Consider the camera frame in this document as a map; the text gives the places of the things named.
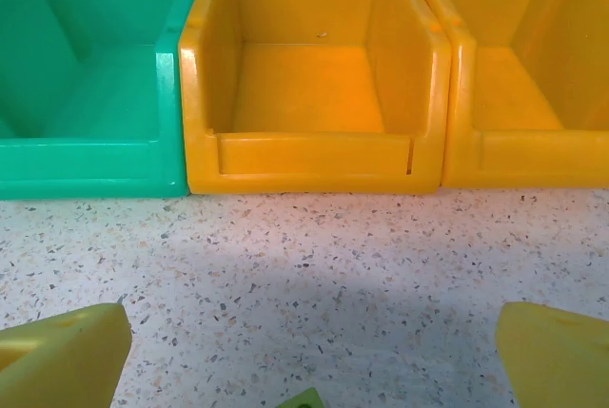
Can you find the lime green lego brick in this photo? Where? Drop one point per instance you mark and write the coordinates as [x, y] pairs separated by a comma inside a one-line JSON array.
[[304, 399]]

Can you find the green plastic storage bin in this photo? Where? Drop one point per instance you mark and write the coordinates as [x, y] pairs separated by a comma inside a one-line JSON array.
[[95, 165]]

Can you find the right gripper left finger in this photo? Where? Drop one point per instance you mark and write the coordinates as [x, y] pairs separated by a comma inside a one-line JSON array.
[[62, 360]]

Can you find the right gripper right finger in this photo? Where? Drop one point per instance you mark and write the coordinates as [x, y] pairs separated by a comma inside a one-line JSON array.
[[556, 360]]

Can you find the yellow plastic storage bin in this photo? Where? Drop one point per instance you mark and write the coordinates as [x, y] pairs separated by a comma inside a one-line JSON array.
[[533, 156], [314, 161]]

